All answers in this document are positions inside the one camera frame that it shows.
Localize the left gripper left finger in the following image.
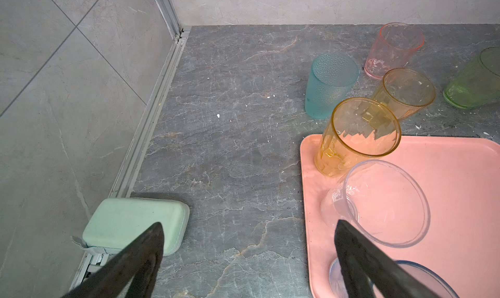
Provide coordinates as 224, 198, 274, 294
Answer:
65, 222, 164, 297

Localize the white clip device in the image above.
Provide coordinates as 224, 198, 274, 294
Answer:
70, 236, 109, 290

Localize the pink plastic tray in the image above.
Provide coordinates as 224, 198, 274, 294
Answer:
300, 134, 499, 297

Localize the pink glass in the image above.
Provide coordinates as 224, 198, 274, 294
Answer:
363, 23, 424, 80

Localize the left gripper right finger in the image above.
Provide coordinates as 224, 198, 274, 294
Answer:
335, 220, 437, 297

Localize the green sponge box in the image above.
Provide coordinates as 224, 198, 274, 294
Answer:
75, 198, 190, 256

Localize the teal frosted cup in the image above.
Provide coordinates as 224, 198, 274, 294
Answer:
305, 53, 359, 120

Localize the blue tall glass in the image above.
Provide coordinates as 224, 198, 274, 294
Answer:
329, 259, 458, 297

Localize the small green glass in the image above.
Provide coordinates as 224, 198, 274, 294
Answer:
443, 47, 499, 109

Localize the clear glass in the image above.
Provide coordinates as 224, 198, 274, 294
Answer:
320, 159, 431, 249

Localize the tall amber glass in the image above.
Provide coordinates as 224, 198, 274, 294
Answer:
315, 97, 402, 177

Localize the short amber glass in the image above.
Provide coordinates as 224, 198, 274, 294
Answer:
372, 68, 436, 120

